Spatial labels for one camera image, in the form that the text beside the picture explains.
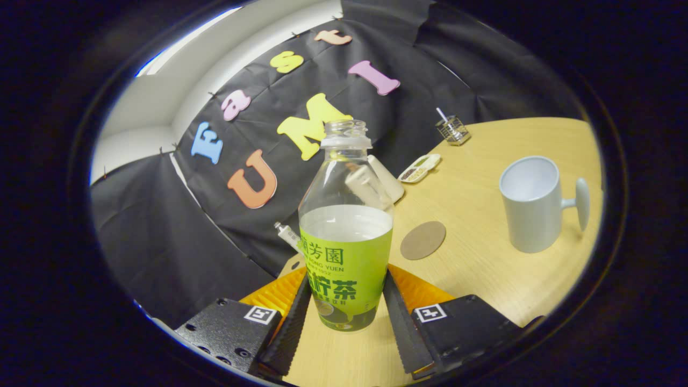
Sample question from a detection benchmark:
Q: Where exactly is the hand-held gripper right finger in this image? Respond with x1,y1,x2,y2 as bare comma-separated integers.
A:
383,263,525,377

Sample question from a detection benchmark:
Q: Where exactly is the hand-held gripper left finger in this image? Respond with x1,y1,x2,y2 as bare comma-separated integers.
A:
173,266,313,378

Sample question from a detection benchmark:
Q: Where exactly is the green label juice bottle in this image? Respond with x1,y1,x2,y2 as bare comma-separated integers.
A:
298,119,395,332

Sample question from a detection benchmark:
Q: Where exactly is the round brown coaster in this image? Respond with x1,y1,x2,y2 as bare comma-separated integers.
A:
400,221,447,261

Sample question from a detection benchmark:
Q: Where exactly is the pale blue cup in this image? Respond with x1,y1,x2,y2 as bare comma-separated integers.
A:
499,156,591,254

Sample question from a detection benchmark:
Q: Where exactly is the small white green bottle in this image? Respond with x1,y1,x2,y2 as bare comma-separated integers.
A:
274,222,303,253

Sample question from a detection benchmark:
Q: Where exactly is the wooden table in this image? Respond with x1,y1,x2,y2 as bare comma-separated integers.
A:
279,117,604,387

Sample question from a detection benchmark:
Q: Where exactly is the white toaster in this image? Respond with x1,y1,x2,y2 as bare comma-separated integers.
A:
367,155,405,204

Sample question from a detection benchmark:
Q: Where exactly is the black backdrop cloth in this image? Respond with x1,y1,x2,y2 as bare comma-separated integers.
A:
90,0,584,329

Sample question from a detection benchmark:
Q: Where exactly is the white divided tray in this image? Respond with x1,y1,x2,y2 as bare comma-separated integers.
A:
398,154,442,184

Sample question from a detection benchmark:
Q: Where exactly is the wire mesh holder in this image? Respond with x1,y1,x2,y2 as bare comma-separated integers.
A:
435,114,472,146

